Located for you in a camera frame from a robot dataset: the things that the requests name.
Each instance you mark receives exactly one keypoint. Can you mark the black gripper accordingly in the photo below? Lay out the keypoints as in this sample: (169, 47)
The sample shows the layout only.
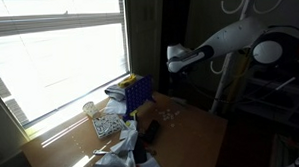
(179, 79)

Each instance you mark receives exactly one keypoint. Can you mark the wide white window blind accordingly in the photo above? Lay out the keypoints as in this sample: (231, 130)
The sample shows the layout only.
(54, 25)

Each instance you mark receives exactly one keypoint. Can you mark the grey rolled cloth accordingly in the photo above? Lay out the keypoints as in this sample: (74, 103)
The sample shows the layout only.
(115, 92)

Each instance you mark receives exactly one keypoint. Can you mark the yellow toy banana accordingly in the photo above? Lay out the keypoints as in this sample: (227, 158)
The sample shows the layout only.
(127, 81)

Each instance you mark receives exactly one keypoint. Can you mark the white paper cup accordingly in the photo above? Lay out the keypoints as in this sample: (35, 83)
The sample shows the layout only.
(90, 109)

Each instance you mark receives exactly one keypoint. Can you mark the small silver metal tool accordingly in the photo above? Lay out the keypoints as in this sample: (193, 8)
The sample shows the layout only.
(99, 152)

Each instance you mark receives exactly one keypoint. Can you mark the patterned white box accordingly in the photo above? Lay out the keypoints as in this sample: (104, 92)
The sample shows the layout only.
(107, 125)

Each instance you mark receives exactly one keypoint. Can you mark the blue connect four grid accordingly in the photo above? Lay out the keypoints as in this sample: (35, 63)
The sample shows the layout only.
(138, 94)

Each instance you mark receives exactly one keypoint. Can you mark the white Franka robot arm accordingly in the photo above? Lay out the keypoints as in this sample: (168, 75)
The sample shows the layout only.
(234, 37)

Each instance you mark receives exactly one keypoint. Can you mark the large white plastic bag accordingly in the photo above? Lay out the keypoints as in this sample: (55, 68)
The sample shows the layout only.
(112, 165)

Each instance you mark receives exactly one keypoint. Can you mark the black remote control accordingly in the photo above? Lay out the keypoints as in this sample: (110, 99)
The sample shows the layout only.
(151, 130)

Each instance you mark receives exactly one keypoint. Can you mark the crumpled white plastic wrap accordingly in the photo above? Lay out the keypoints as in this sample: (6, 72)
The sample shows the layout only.
(128, 139)

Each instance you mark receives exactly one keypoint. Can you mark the dark shelf unit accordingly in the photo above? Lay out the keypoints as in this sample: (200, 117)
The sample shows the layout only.
(273, 102)

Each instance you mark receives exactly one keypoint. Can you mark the yellow game disc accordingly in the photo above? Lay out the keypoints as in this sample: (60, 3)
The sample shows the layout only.
(133, 113)

